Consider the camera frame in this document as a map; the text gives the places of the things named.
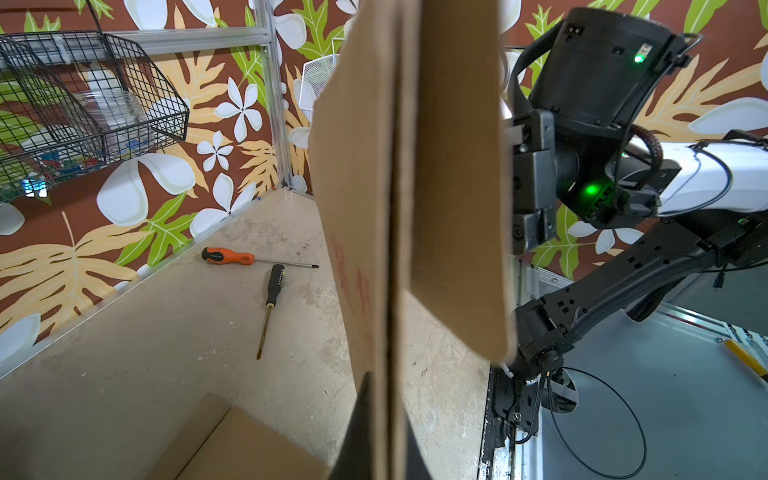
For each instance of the black wire basket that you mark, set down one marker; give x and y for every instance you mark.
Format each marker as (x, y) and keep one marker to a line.
(74, 102)

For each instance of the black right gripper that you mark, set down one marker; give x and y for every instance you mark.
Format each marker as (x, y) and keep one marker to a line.
(534, 181)

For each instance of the orange handled screwdriver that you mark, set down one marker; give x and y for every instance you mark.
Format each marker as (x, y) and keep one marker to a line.
(222, 256)

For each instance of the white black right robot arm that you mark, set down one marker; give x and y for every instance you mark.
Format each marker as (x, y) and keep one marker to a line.
(625, 130)

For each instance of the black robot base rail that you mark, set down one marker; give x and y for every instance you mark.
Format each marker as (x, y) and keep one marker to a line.
(653, 366)

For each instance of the thin dark metal rod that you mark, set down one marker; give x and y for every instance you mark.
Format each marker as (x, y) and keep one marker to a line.
(274, 287)

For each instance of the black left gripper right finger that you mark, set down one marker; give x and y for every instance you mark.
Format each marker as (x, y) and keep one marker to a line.
(409, 462)

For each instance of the kraft file bag with string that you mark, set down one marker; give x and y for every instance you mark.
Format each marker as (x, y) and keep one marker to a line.
(194, 432)

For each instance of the white wire basket right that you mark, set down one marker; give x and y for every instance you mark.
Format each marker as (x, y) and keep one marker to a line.
(315, 77)

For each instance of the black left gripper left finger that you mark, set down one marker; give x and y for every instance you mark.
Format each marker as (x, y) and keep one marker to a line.
(355, 460)

